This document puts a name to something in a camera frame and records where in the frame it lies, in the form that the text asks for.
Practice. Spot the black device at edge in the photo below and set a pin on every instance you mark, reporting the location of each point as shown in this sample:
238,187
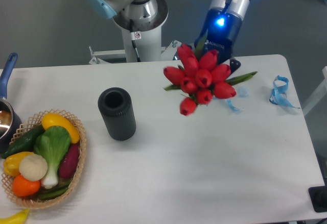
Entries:
318,198

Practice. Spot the woven wicker basket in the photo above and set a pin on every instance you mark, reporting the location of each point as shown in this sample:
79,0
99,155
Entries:
77,133

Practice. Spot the orange fruit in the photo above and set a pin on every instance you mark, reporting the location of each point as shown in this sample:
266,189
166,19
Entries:
22,187

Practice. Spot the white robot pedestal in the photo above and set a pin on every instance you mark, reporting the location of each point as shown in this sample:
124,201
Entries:
140,26

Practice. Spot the purple sweet potato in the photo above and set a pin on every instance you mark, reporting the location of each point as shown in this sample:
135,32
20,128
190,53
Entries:
69,164

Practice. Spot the red tulip bouquet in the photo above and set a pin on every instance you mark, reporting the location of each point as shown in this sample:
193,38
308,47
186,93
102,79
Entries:
201,77

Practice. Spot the yellow banana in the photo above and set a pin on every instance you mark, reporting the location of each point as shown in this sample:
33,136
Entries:
18,218

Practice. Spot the small light blue cap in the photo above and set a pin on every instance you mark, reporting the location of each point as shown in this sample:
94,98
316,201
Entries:
243,92

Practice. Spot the dark green cucumber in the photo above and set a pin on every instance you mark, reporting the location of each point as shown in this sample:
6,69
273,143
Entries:
24,143

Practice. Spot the curled blue ribbon strip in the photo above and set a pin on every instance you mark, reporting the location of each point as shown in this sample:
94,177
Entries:
228,102

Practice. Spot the yellow bell pepper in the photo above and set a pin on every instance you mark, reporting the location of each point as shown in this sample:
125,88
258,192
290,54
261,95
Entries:
12,162

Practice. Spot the blue handled saucepan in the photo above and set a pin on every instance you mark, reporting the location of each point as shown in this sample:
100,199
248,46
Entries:
10,121

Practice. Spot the green bok choy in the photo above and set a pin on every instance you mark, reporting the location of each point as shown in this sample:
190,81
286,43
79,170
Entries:
52,145

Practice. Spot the dark grey ribbed vase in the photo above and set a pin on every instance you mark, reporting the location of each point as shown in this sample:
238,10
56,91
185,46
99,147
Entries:
115,106

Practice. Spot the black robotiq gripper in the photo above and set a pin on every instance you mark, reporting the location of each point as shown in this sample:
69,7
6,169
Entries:
221,29

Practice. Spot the green bean pods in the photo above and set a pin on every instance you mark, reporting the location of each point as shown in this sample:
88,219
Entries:
54,192

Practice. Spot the tangled blue ribbon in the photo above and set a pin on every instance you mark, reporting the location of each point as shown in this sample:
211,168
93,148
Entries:
278,93

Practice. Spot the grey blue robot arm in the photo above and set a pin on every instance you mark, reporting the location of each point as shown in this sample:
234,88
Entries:
108,9

